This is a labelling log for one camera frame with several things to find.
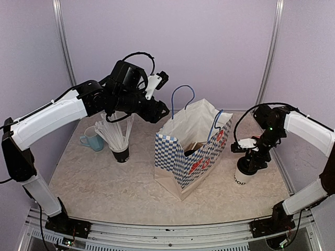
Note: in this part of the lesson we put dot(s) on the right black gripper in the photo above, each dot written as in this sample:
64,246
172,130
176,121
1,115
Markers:
257,158

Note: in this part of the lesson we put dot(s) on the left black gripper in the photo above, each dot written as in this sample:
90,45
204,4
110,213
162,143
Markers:
153,113

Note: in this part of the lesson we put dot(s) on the black plastic cup lid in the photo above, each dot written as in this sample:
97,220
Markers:
242,166

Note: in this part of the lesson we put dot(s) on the white paper coffee cup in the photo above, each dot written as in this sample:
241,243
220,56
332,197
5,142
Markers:
240,178

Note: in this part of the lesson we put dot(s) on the checkered paper takeout bag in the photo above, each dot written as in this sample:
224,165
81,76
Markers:
198,121

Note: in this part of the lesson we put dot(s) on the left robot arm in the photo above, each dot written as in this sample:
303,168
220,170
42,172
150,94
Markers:
127,89

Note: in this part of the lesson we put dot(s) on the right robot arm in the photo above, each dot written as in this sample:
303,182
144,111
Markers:
279,120

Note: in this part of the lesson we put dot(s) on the bundle of wrapped white straws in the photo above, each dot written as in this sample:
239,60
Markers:
115,134

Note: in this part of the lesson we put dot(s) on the black paper cup with straws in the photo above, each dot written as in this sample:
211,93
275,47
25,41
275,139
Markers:
121,155

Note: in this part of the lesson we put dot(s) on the light blue ceramic mug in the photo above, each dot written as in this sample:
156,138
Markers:
91,139

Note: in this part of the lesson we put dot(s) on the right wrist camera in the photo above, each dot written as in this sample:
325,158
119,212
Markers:
244,145

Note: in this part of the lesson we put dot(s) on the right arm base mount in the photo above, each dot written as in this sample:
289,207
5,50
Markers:
272,225

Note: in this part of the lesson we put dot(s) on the aluminium front rail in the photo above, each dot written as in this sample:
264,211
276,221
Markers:
226,236

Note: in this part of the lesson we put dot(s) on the right aluminium corner post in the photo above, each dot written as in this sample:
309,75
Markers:
271,51

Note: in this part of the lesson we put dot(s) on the aluminium corner post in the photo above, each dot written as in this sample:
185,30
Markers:
57,9
271,51

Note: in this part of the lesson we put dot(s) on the left aluminium corner post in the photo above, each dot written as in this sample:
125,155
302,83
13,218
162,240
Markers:
57,9

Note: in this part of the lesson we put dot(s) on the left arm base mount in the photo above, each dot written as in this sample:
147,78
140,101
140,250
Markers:
62,223

